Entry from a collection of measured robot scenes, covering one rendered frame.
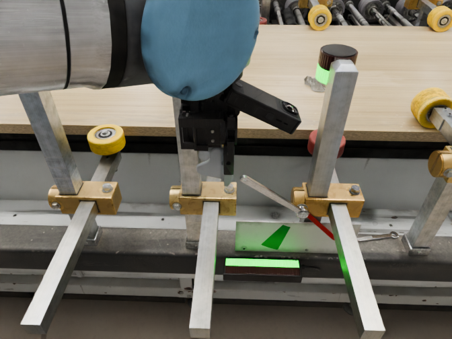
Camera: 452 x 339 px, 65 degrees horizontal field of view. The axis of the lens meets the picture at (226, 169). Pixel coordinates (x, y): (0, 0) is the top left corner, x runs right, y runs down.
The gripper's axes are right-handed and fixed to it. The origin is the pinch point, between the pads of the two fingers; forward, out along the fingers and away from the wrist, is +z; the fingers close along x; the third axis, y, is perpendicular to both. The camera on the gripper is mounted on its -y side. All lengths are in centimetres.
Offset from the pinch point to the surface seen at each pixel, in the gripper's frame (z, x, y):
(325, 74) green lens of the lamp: -14.1, -10.4, -15.0
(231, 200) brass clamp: 10.5, -5.4, -0.2
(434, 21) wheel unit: 2, -93, -72
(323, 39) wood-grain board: 6, -84, -31
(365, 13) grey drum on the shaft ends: 18, -154, -68
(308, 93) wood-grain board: 6.5, -42.8, -20.0
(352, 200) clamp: 9.6, -5.4, -23.7
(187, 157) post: 0.5, -6.1, 7.9
